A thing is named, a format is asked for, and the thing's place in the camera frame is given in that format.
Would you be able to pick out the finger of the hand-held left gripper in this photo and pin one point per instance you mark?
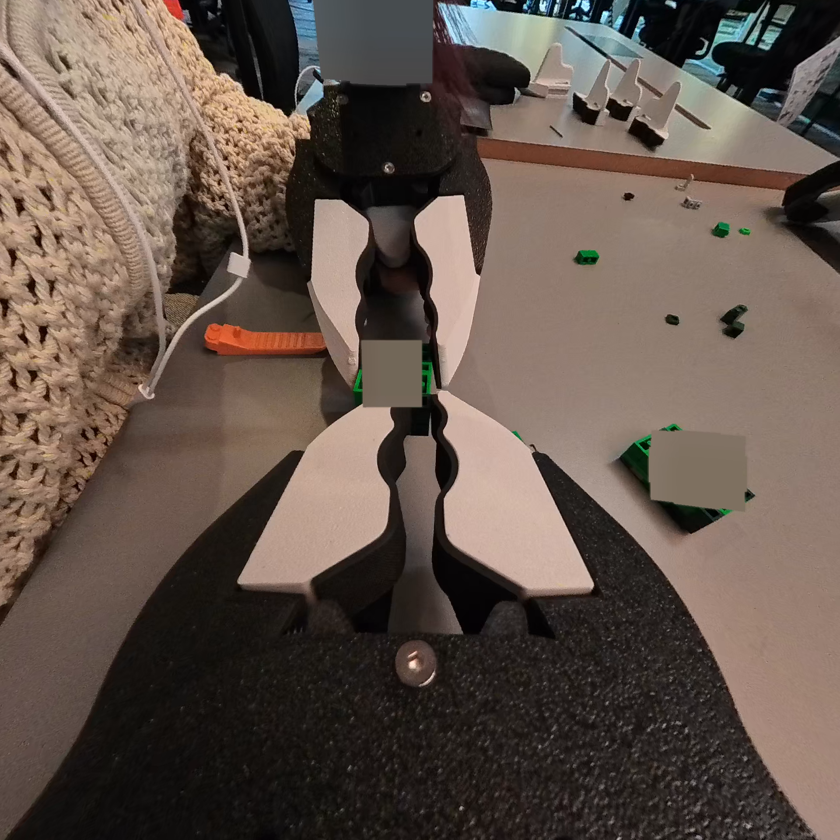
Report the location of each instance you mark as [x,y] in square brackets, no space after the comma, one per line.
[453,262]
[334,275]

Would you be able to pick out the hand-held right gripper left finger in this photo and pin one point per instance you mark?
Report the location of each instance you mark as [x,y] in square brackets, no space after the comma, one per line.
[328,512]

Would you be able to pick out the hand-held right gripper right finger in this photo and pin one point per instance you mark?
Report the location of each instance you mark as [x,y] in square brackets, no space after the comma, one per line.
[505,512]

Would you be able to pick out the small dark green lego brick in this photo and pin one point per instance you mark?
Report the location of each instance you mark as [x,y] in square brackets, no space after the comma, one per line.
[420,423]

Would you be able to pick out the orange lego brick separator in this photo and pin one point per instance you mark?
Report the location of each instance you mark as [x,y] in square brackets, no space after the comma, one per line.
[262,342]

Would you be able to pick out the black cap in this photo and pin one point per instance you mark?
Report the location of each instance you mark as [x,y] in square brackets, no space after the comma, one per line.
[495,69]

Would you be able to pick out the white wedge on black base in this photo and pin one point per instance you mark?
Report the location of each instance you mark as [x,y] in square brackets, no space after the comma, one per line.
[600,88]
[663,108]
[631,85]

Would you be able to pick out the cream knit sweater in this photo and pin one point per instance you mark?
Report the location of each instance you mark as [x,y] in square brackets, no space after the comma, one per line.
[79,262]

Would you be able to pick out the grey table with wooden edge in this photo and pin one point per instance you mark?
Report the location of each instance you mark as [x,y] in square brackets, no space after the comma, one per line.
[722,134]

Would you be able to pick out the black office chair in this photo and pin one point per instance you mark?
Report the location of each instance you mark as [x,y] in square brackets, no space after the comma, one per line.
[748,52]

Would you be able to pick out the white printed paper sheet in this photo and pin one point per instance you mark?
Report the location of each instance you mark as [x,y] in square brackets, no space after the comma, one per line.
[814,85]

